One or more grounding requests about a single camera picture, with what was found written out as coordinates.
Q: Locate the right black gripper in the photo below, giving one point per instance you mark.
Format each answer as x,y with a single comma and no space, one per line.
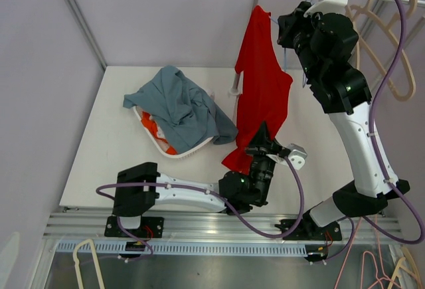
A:
289,23

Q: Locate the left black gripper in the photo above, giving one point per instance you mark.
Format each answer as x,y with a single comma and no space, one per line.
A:
261,144

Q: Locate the red t shirt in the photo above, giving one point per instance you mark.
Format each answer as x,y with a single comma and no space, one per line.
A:
265,89

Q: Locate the blue grey t shirt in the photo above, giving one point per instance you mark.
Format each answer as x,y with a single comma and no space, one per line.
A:
183,110

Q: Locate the wooden hanger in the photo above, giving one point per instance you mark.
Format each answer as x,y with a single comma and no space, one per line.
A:
397,24
377,48

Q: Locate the orange t shirt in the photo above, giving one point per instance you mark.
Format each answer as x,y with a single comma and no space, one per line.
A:
150,124

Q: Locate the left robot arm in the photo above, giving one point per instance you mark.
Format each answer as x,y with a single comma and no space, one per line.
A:
243,192

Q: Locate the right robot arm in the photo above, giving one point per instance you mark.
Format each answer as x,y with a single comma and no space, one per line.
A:
323,43

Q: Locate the cream hanger on floor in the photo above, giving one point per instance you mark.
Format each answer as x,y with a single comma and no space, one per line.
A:
406,273

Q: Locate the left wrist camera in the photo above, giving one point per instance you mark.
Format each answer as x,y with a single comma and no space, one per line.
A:
292,153

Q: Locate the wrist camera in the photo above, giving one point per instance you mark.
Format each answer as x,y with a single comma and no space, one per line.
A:
292,153
327,6

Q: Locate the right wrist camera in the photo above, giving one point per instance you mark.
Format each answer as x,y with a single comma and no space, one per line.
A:
327,6

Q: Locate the aluminium mounting rail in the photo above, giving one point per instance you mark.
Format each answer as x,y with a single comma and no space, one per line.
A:
193,234

